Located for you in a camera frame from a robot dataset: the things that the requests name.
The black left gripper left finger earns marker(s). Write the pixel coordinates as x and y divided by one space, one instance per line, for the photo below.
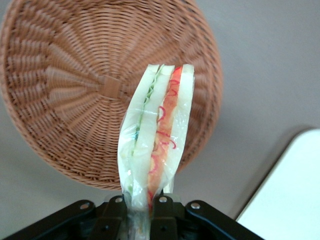
110 217

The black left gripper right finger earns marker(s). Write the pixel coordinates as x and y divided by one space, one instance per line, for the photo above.
170 217

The triangle sandwich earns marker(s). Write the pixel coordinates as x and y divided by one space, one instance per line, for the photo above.
160 120

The beige plastic tray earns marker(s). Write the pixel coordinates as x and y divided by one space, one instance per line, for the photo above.
287 187

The brown round wicker basket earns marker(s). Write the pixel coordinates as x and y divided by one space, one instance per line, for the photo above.
75 100

